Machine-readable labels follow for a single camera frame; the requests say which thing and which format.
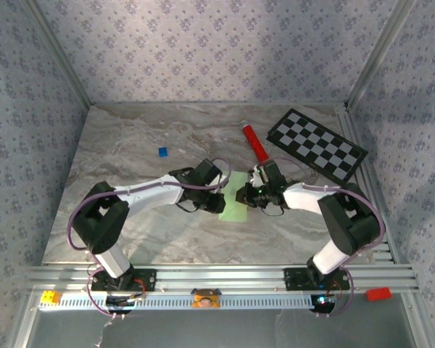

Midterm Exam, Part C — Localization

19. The light green cloth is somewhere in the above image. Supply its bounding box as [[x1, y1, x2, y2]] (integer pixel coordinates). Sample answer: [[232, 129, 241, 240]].
[[218, 171, 249, 223]]

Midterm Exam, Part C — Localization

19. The red cylindrical tube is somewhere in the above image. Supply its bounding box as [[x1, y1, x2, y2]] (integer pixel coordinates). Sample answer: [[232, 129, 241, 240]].
[[241, 120, 271, 164]]

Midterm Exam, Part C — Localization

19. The black and white checkerboard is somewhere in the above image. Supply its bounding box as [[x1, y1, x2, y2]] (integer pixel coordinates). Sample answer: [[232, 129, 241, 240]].
[[265, 107, 370, 189]]

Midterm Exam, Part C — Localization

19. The orange cartoon face figure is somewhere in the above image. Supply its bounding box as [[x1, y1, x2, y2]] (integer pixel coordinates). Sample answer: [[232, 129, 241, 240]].
[[190, 288, 222, 310]]

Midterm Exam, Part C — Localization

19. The red toy brick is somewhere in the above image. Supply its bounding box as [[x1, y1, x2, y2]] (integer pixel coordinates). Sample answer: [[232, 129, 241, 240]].
[[365, 286, 393, 302]]

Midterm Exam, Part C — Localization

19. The yellow toy brick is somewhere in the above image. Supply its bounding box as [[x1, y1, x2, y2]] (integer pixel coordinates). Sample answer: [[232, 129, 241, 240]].
[[40, 290, 63, 305]]

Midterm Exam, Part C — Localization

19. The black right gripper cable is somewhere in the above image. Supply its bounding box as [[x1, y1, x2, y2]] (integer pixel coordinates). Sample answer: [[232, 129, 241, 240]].
[[262, 205, 288, 218]]

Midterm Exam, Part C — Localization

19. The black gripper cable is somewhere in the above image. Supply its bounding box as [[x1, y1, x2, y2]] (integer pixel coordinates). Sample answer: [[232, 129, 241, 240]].
[[262, 205, 288, 218], [175, 200, 201, 214]]

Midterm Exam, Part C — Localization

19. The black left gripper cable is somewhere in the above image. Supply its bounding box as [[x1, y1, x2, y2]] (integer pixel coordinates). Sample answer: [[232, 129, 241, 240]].
[[175, 200, 201, 214]]

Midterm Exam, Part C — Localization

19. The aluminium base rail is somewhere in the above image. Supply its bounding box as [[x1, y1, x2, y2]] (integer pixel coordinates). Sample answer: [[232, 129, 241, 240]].
[[24, 263, 421, 294]]

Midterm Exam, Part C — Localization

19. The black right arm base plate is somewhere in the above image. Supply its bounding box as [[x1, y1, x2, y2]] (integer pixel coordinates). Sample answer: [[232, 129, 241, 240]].
[[283, 267, 351, 291]]

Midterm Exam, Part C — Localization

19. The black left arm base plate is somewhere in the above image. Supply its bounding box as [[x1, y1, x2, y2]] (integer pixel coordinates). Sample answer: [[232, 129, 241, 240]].
[[90, 268, 158, 293]]

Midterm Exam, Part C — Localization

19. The white slotted cable duct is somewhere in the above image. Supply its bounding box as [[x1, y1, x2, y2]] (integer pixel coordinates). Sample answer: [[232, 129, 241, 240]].
[[38, 291, 315, 312]]

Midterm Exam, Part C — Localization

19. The aluminium side rail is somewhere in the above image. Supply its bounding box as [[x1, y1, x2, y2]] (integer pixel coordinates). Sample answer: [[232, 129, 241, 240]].
[[336, 111, 399, 264]]

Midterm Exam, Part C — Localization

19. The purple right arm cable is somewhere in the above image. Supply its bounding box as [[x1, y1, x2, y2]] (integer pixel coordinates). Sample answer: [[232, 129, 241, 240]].
[[260, 157, 387, 319]]

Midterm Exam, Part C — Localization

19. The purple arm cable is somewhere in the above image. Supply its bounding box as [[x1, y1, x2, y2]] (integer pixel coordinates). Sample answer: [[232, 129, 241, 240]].
[[67, 157, 233, 320], [260, 157, 387, 319]]

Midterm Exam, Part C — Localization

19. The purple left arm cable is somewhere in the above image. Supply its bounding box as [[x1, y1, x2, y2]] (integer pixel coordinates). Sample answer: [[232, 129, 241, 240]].
[[67, 157, 233, 320]]

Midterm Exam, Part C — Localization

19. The aluminium frame post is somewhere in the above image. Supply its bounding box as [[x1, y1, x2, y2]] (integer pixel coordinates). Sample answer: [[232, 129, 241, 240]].
[[346, 0, 418, 109]]

